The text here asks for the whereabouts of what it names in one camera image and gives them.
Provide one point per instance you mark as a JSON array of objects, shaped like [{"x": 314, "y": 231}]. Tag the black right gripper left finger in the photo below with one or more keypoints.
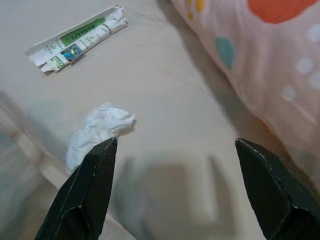
[{"x": 82, "y": 200}]

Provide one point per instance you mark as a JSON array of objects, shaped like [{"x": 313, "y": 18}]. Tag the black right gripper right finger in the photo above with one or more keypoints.
[{"x": 272, "y": 195}]

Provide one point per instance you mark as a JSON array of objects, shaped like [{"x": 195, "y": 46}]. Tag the white tissue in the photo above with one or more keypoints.
[{"x": 100, "y": 125}]

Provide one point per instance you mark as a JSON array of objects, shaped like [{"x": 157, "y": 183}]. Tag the pink patterned pillow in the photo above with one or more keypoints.
[{"x": 262, "y": 62}]

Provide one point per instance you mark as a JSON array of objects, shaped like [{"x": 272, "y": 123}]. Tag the white green paper wrapper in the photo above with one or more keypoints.
[{"x": 75, "y": 37}]

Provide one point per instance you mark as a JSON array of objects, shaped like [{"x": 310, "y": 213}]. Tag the cream bed sheet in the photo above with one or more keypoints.
[{"x": 162, "y": 87}]

